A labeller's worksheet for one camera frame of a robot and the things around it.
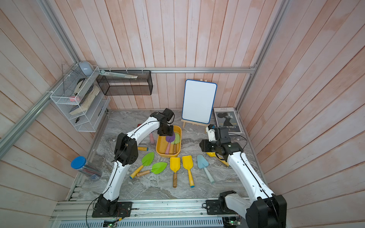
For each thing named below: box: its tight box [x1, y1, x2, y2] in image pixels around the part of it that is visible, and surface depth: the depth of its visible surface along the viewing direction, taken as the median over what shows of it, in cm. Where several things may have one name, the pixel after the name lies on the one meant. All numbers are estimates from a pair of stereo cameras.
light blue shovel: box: [196, 153, 215, 184], surface depth 92 cm
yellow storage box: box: [155, 125, 183, 158], surface depth 100 cm
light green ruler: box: [99, 69, 139, 79], surface depth 92 cm
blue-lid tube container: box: [70, 155, 103, 180], surface depth 73 cm
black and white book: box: [213, 106, 242, 134], surface depth 113 cm
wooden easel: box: [180, 118, 210, 134], surface depth 105 cm
